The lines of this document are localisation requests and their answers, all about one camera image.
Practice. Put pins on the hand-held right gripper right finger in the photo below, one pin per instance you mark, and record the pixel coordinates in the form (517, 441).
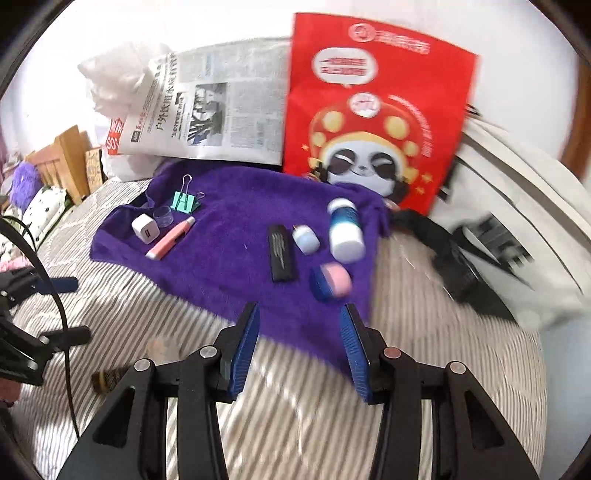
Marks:
(353, 355)

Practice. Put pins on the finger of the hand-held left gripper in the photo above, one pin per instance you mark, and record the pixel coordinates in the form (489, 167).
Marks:
(62, 285)
(69, 337)

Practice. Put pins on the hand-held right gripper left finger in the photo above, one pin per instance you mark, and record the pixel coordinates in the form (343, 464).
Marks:
(244, 350)

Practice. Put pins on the pink and blue jar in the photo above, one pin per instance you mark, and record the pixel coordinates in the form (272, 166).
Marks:
(337, 279)

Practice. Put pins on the white charger plug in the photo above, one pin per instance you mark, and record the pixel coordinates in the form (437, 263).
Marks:
(143, 226)

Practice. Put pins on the black rectangular box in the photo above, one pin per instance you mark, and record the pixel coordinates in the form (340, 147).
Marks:
(280, 254)

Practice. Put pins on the pink lip balm tube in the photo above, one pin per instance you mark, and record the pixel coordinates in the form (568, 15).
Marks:
(168, 240)

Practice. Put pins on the small clear plastic cup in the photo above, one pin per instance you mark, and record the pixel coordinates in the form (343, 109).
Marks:
(164, 217)

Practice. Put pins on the small white bottle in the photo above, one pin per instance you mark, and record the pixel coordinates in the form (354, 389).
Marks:
(307, 241)

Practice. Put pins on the black and gold tube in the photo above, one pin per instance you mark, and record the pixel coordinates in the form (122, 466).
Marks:
(106, 381)

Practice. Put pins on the panda print pillow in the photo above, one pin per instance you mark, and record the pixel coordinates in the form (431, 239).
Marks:
(46, 205)

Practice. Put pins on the purple fluffy toy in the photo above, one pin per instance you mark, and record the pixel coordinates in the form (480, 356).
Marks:
(25, 182)

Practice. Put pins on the blue and white bottle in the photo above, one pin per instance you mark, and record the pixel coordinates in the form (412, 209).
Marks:
(346, 244)

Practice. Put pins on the purple towel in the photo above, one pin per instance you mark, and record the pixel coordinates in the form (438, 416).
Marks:
(231, 230)

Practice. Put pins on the brown printed box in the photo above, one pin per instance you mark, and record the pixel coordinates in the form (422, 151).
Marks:
(93, 168)

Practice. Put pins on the wooden headboard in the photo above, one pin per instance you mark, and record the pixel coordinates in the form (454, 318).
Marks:
(69, 157)

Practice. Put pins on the green binder clip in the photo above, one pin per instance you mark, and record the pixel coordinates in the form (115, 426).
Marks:
(182, 203)

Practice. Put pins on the white plastic bag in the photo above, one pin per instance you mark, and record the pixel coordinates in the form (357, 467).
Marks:
(111, 83)

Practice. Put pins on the white canvas bag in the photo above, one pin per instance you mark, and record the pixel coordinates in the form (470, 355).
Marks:
(554, 258)

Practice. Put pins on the newspaper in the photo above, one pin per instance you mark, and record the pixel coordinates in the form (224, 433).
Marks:
(249, 115)

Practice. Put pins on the red panda print bag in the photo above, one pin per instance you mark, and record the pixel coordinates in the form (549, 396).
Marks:
(323, 115)

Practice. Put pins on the brown wooden frame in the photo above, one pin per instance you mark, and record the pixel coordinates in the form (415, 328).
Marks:
(579, 138)

